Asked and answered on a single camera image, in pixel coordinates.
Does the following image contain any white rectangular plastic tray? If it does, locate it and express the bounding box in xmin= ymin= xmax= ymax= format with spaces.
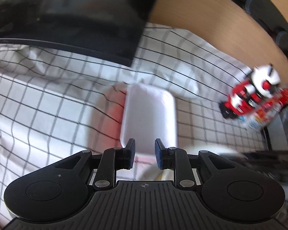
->
xmin=120 ymin=84 xmax=178 ymax=156

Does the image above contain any red cereal bag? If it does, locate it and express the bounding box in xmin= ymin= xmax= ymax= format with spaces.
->
xmin=239 ymin=88 xmax=288 ymax=131

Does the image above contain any white black grid tablecloth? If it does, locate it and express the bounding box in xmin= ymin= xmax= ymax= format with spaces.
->
xmin=0 ymin=23 xmax=266 ymax=227

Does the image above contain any red white robot figurine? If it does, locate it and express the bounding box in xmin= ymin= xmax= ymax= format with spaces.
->
xmin=219 ymin=64 xmax=281 ymax=119

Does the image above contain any black appliance with knobs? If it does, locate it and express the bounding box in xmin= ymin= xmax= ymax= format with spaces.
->
xmin=231 ymin=0 xmax=288 ymax=59

